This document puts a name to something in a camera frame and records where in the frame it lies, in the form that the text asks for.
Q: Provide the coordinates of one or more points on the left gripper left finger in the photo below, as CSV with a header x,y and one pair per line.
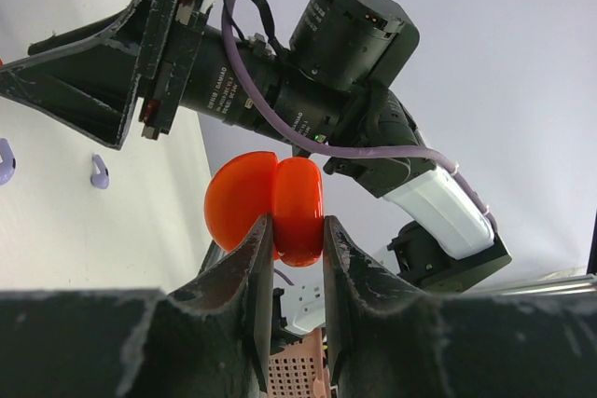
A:
x,y
209,338

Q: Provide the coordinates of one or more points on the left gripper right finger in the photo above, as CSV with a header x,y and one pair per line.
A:
x,y
387,338

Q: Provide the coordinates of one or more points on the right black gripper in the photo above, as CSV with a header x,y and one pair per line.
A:
x,y
210,68

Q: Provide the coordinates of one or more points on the orange round charging case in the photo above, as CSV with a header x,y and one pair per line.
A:
x,y
258,183

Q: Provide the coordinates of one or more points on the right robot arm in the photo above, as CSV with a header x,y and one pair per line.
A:
x,y
326,92

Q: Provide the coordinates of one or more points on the purple earbud right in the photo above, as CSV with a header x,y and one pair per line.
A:
x,y
99,178

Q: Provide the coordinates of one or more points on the purple earbud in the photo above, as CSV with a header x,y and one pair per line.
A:
x,y
8,162
99,178

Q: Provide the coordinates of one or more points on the purple earbud left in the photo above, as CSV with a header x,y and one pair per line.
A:
x,y
8,162

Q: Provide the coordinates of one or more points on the aluminium front rail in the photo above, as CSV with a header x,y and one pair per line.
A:
x,y
565,286

